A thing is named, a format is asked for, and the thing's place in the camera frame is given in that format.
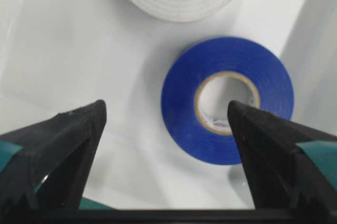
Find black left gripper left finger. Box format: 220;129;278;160
1;100;107;223

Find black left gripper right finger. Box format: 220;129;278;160
227;101;336;223

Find blue tape roll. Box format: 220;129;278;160
161;37;294;165

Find white plastic case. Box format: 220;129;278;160
1;0;336;209

